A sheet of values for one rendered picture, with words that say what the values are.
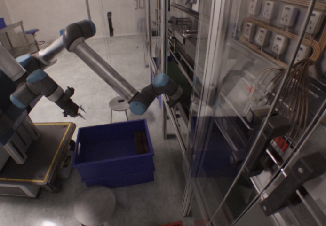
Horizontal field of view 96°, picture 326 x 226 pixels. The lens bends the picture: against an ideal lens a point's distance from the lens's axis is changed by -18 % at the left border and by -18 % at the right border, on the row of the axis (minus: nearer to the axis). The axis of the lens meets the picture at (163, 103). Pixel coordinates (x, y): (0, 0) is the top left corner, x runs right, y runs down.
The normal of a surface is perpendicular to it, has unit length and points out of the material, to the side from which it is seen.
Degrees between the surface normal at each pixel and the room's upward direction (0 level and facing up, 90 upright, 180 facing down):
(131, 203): 0
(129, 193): 0
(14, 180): 0
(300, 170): 90
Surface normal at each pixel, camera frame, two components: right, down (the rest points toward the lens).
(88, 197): 0.00, -0.80
